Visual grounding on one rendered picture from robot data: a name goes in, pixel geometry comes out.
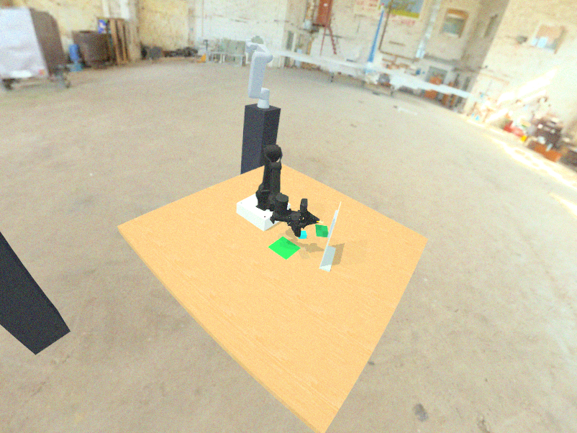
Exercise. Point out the green flat square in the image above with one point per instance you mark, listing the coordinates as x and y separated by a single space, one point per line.
284 248

